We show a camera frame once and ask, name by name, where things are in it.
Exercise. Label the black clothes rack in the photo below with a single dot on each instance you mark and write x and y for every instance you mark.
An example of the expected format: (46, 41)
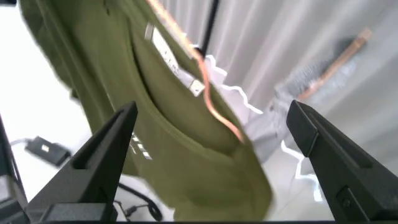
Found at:
(211, 21)

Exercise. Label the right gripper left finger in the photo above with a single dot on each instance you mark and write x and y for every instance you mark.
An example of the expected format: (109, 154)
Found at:
(93, 174)

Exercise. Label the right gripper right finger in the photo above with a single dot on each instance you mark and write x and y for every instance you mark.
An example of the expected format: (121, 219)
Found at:
(351, 174)

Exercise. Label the black power adapter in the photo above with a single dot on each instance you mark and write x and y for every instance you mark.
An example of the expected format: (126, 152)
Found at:
(48, 151)

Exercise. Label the pale grey shorts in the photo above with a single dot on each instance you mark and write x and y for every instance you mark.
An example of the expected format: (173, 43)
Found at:
(270, 130)

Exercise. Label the white curtain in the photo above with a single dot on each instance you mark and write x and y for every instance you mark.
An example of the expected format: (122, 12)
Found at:
(264, 37)

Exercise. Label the green long-sleeved shirt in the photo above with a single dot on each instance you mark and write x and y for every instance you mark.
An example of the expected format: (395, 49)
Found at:
(174, 174)

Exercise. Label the pink clothes hanger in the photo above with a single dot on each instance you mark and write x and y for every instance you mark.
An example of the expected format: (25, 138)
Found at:
(173, 26)
(339, 61)

